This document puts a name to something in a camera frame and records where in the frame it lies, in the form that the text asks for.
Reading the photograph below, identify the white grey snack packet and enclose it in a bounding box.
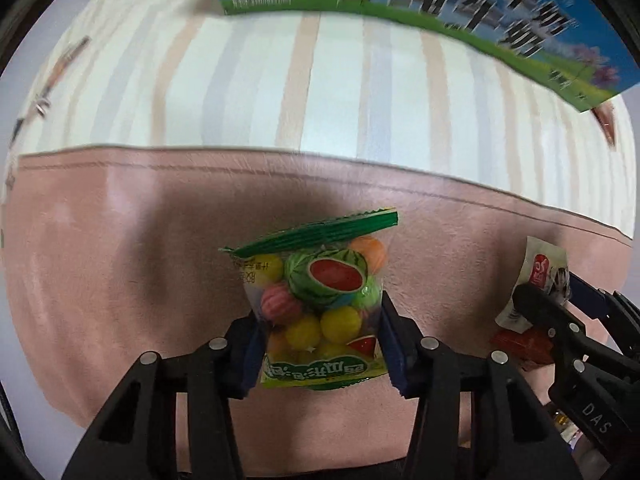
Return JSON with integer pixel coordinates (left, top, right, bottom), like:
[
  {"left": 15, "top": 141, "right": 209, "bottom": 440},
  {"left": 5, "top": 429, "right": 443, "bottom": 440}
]
[{"left": 495, "top": 236, "right": 570, "bottom": 334}]

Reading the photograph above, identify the fruit candy bag green top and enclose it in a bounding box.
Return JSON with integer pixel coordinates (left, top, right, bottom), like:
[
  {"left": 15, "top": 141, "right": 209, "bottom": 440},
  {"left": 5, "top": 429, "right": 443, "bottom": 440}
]
[{"left": 224, "top": 208, "right": 399, "bottom": 390}]

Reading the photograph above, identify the red snack packet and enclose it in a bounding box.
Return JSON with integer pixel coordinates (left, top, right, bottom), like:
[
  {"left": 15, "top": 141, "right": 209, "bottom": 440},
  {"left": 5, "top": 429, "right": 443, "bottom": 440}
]
[{"left": 490, "top": 327, "right": 553, "bottom": 368}]

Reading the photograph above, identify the pink blanket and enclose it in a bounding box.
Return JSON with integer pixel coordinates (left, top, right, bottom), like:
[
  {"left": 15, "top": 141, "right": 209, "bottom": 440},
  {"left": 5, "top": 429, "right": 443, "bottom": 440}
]
[{"left": 1, "top": 148, "right": 632, "bottom": 479}]

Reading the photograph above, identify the cardboard box with blue print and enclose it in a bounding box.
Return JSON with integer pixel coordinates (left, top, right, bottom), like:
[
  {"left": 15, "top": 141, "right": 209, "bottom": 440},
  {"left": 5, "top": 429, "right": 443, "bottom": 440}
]
[{"left": 219, "top": 0, "right": 639, "bottom": 112}]

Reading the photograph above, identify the striped white bed sheet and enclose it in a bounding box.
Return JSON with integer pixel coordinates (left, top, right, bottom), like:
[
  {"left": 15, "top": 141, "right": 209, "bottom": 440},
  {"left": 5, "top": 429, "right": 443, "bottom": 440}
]
[{"left": 1, "top": 0, "right": 637, "bottom": 235}]

